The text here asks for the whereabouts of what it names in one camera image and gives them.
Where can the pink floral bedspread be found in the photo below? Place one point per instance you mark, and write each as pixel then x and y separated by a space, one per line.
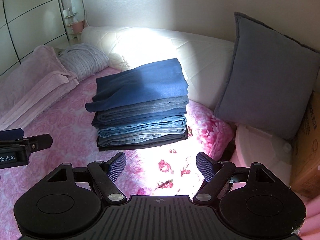
pixel 166 170

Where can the cardboard box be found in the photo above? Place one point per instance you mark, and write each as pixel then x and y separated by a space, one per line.
pixel 304 177

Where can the oval mirror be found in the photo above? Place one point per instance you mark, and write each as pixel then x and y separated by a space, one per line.
pixel 78 11

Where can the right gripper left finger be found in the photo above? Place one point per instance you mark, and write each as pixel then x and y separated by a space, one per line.
pixel 103 178

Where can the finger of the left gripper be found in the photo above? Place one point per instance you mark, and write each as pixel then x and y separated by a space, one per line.
pixel 12 134

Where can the large grey cushion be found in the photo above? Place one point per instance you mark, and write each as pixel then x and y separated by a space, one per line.
pixel 271 79

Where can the light blue folded jeans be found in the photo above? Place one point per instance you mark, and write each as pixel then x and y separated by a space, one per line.
pixel 142 133

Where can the black folded garment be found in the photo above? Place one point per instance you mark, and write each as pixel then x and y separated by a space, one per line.
pixel 163 138

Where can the navy blue garment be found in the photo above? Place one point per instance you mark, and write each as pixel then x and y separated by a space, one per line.
pixel 149 82

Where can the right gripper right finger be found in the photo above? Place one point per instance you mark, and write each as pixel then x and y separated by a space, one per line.
pixel 217 175

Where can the folded light pink blanket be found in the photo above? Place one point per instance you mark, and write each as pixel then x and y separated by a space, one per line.
pixel 39 82

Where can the white plastic container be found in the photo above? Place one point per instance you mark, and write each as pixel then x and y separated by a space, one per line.
pixel 253 145

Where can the dark blue folded jeans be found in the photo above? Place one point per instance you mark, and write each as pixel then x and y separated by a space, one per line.
pixel 145 118

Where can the grey striped pillow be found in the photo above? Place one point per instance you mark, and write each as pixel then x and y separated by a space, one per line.
pixel 84 60

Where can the long white bolster pillow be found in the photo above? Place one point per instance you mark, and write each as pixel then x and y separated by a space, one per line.
pixel 205 61

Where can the white wardrobe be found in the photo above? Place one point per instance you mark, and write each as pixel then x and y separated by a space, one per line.
pixel 26 24

